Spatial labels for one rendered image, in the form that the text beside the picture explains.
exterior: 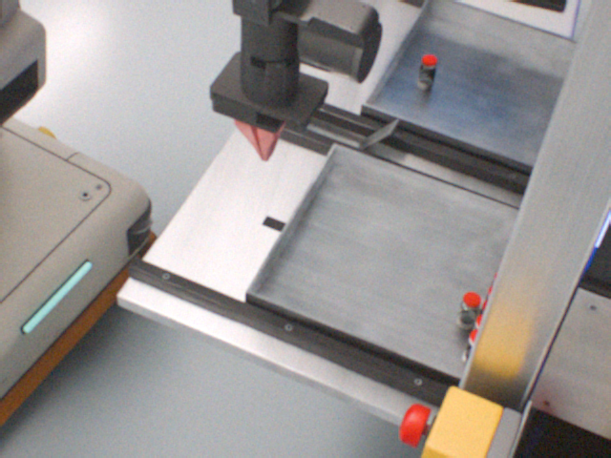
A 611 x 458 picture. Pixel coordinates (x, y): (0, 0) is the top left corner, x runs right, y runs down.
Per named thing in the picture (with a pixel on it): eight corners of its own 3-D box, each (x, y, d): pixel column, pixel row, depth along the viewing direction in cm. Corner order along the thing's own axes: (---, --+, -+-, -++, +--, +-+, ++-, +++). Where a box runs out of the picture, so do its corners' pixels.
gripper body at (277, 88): (303, 137, 104) (306, 79, 99) (207, 103, 106) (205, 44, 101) (329, 95, 108) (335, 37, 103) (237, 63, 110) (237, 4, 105)
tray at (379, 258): (587, 255, 134) (596, 238, 131) (529, 426, 118) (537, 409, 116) (331, 161, 141) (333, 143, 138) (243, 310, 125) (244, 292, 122)
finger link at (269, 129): (273, 186, 111) (276, 119, 104) (210, 162, 113) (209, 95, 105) (301, 143, 115) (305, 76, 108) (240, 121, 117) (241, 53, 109)
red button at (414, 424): (443, 428, 106) (451, 407, 103) (429, 463, 104) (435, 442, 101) (407, 413, 107) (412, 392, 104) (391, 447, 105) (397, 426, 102)
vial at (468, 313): (476, 318, 127) (484, 295, 123) (471, 332, 125) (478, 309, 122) (458, 311, 127) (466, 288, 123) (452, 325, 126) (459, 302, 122)
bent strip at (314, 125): (393, 151, 143) (399, 118, 138) (385, 165, 141) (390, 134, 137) (296, 114, 146) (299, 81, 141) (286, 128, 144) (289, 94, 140)
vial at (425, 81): (434, 82, 152) (439, 59, 148) (429, 92, 150) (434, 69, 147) (419, 77, 152) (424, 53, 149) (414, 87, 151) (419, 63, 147)
